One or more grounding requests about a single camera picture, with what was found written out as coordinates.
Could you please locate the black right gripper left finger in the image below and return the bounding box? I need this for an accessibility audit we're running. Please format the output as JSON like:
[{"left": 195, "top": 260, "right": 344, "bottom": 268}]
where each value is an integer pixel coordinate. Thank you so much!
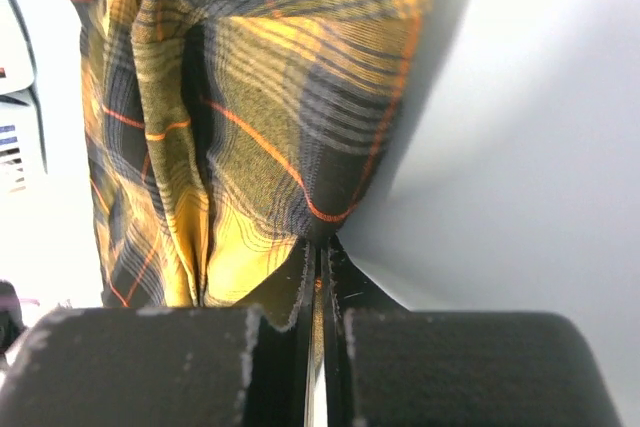
[{"left": 1, "top": 242, "right": 316, "bottom": 426}]

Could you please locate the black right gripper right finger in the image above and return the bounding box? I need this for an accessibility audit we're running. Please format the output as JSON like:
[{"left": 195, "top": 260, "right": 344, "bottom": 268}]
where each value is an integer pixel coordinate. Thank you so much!
[{"left": 322, "top": 239, "right": 620, "bottom": 426}]

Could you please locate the yellow plaid long sleeve shirt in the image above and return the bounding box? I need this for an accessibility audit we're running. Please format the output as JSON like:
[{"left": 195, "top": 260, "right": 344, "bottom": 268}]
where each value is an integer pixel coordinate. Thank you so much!
[{"left": 70, "top": 0, "right": 433, "bottom": 308}]

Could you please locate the white plastic laundry basket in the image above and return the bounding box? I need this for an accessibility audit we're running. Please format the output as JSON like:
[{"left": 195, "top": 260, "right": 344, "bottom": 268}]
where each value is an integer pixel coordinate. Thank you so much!
[{"left": 1, "top": 0, "right": 46, "bottom": 195}]

